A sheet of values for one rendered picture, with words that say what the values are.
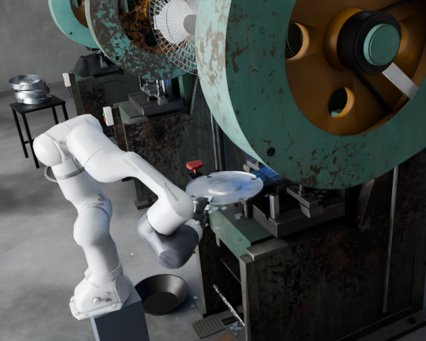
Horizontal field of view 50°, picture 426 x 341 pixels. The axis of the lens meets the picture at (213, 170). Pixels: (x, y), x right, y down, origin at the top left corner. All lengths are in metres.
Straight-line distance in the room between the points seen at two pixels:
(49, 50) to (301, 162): 7.09
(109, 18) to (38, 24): 5.29
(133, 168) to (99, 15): 1.64
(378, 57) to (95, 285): 1.19
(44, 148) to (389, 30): 0.98
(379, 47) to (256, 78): 0.32
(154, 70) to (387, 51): 1.88
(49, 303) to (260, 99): 1.85
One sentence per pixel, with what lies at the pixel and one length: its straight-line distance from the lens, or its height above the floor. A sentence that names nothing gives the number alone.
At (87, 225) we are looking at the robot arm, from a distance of 1.53.
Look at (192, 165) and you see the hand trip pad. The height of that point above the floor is 0.76.
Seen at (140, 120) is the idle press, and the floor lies 0.63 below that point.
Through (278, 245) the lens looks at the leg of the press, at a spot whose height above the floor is 0.64.
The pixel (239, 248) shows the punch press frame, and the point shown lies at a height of 0.56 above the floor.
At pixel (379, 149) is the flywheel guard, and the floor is 1.02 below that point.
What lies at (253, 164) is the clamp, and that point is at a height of 0.76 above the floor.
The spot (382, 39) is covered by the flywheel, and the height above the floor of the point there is 1.35.
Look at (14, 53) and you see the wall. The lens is 8.08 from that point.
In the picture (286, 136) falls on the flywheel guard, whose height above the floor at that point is 1.13.
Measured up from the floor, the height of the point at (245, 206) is 0.70.
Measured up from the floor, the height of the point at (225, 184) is 0.80.
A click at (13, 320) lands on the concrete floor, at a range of 2.64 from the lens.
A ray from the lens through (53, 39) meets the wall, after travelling 8.09.
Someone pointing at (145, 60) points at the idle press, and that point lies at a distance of 2.87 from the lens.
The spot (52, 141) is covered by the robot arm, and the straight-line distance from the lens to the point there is 1.39.
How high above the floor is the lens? 1.55
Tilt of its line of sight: 24 degrees down
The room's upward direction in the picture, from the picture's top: 6 degrees counter-clockwise
